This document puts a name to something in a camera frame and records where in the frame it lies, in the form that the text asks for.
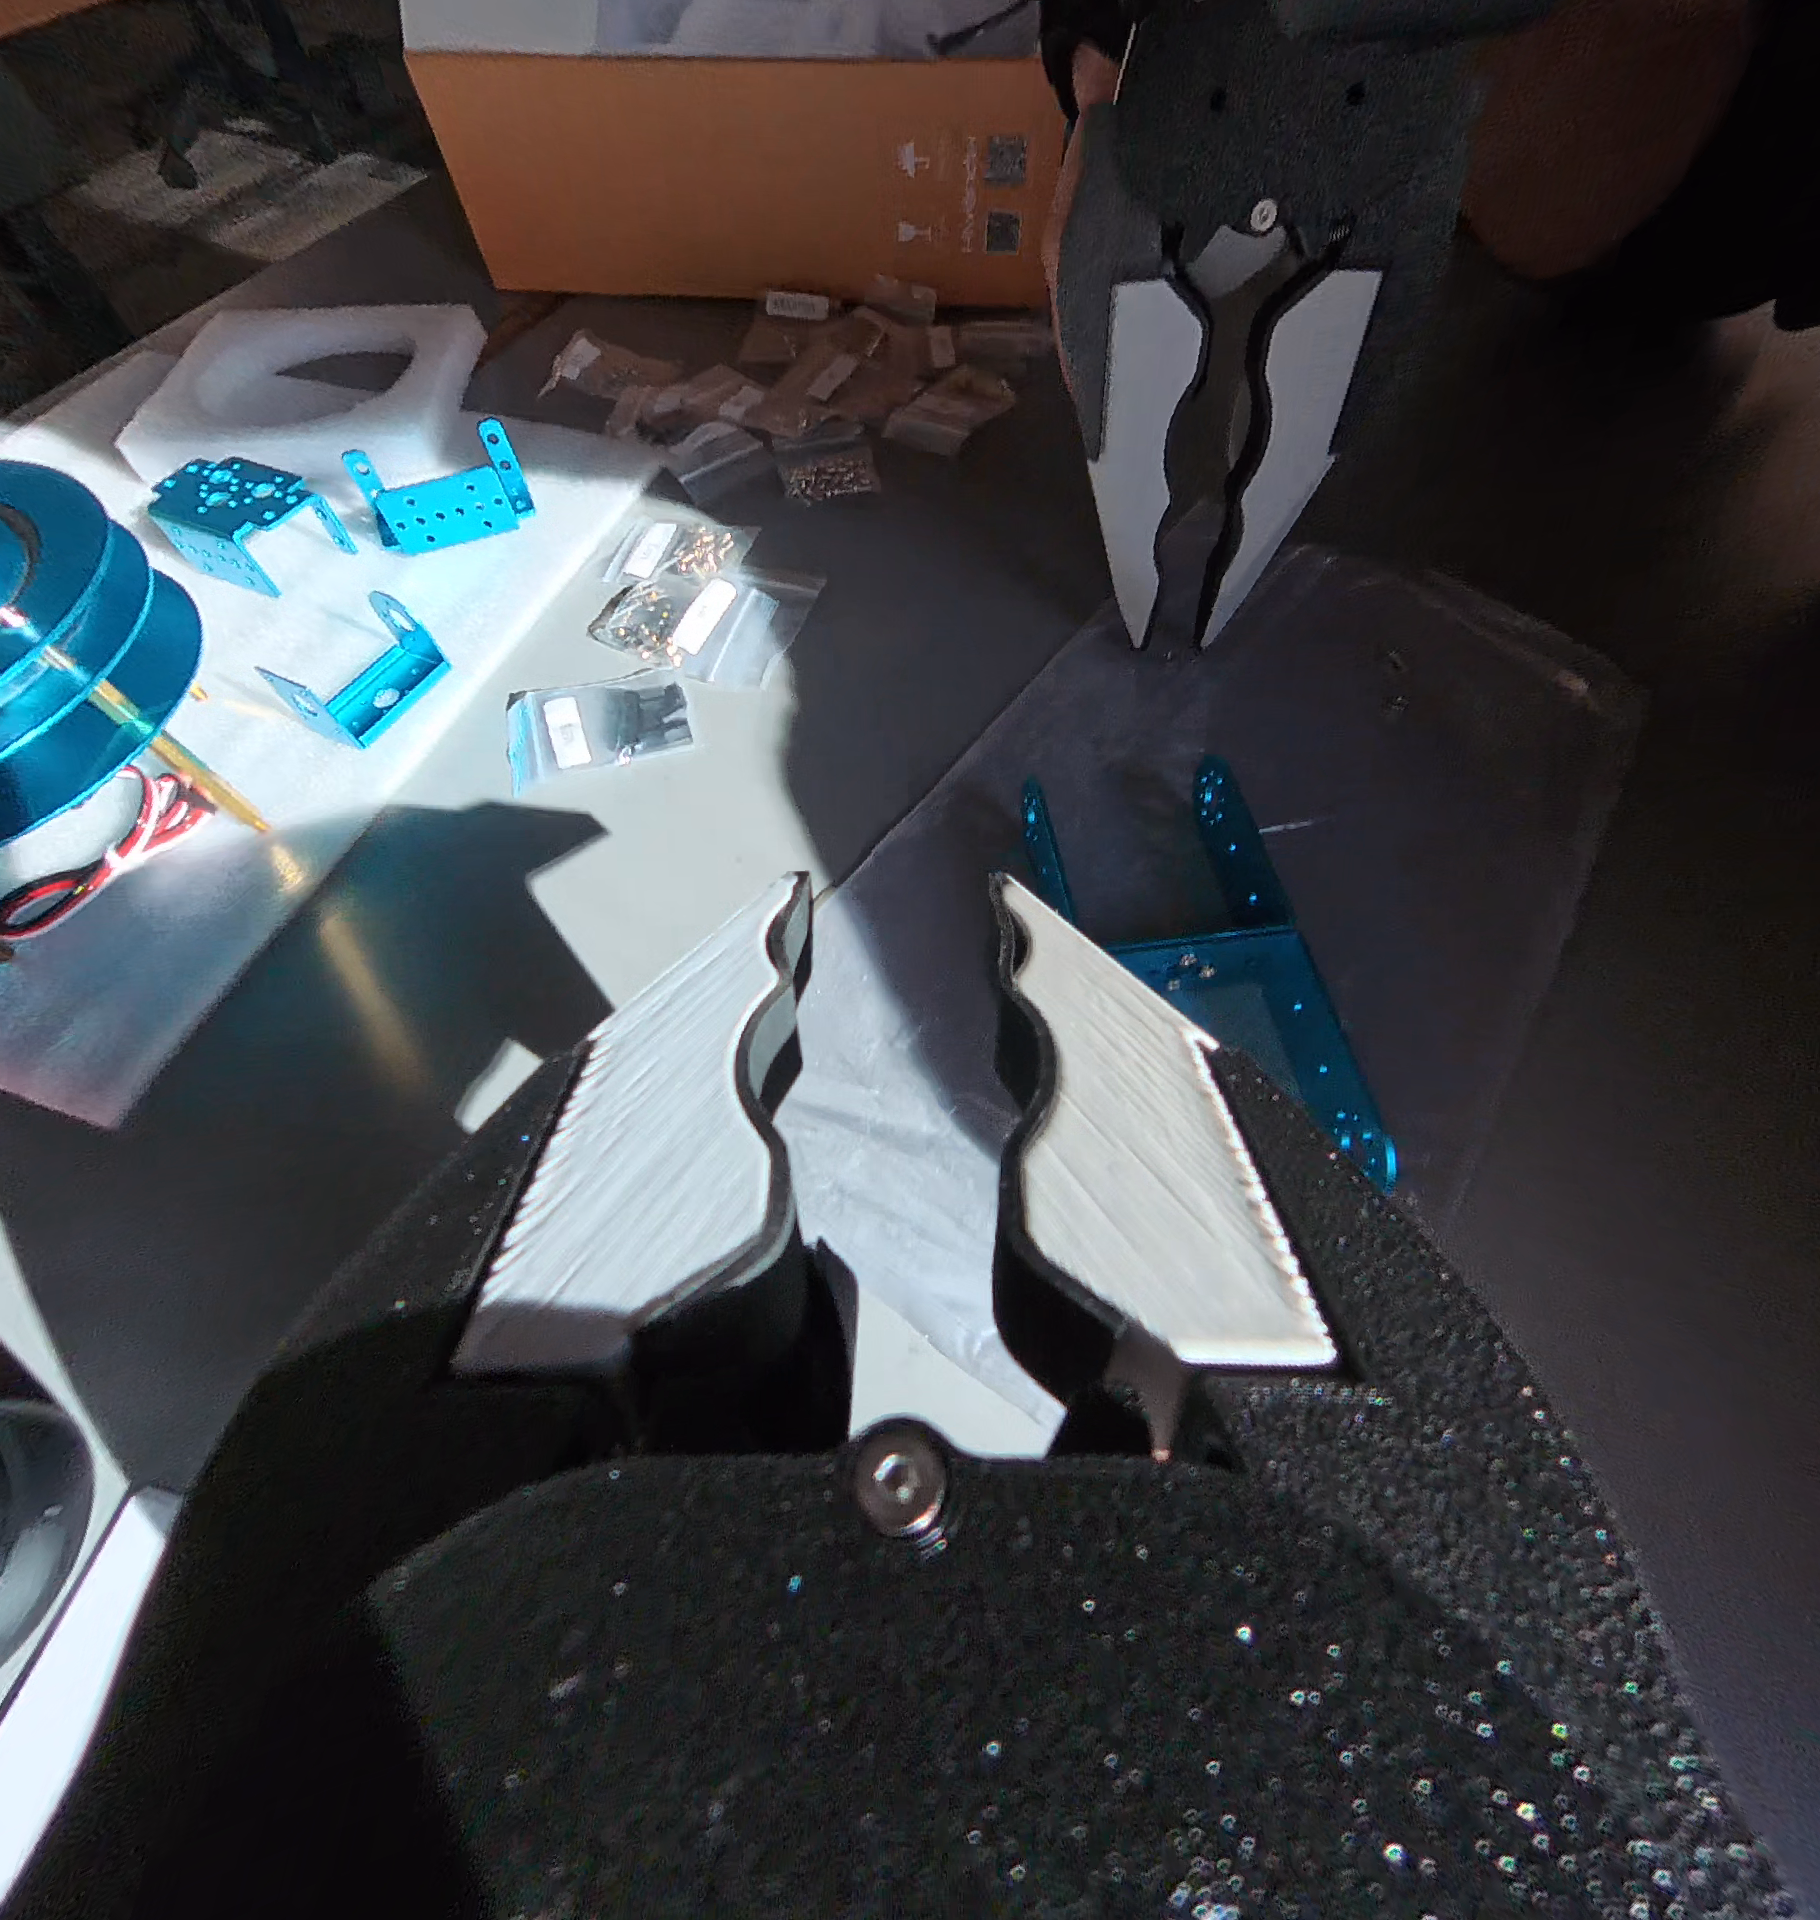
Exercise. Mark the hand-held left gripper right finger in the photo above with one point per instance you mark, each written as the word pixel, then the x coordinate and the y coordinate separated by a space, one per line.
pixel 1164 1185

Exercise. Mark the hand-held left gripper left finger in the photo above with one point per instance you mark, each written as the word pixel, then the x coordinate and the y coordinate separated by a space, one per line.
pixel 626 1185

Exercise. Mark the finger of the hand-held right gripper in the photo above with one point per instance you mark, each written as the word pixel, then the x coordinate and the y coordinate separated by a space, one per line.
pixel 1300 391
pixel 1143 419

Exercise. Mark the blue metal bracket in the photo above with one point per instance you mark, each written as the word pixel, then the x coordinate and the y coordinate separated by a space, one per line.
pixel 1272 974

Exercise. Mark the grey desk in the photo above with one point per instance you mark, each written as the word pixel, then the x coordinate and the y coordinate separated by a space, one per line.
pixel 1677 974

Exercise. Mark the person's right hand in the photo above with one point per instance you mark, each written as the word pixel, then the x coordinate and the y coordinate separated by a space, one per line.
pixel 1094 83

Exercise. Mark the pile of small screw bags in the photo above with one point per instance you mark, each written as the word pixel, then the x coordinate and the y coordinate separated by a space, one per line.
pixel 835 391

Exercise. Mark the large clear plastic bag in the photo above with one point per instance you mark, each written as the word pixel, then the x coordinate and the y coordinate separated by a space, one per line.
pixel 1450 751

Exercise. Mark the open white cardboard box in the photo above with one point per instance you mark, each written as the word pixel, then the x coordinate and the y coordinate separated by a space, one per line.
pixel 702 166

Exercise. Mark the small blue metal part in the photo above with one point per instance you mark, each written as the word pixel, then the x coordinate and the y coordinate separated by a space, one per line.
pixel 220 503

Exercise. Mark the white foam block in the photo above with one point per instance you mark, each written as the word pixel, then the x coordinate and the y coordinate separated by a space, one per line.
pixel 175 405

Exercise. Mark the blue plain U bracket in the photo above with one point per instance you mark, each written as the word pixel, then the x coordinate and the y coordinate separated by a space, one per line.
pixel 384 699

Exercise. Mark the blue eared servo bracket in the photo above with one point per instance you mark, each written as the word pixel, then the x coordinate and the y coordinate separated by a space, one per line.
pixel 446 509

